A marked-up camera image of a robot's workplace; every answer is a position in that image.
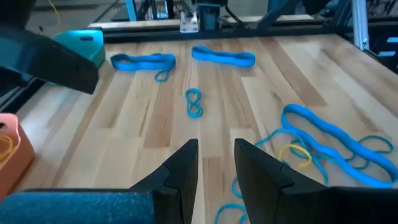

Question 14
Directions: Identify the white bracket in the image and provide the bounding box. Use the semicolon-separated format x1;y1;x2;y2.
179;9;200;34

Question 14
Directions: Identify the silver aluminium post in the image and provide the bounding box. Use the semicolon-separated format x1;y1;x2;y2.
351;0;371;50

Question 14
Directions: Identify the light blue rubber band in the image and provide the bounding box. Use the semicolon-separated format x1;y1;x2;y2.
289;141;346;187

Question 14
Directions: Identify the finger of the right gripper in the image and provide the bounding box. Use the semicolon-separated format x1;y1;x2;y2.
0;27;100;95

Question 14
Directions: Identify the teal plastic basket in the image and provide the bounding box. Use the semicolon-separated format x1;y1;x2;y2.
49;29;106;86

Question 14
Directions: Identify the wide blue rubber band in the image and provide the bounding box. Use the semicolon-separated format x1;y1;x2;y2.
280;103;398;189
110;52;177;73
191;45;256;68

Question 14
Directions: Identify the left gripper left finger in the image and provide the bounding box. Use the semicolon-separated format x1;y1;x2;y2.
0;138;199;224

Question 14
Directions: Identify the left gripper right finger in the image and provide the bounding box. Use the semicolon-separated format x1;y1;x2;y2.
234;138;398;224

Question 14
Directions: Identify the orange plastic basket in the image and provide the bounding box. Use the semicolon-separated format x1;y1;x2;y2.
0;113;35;202

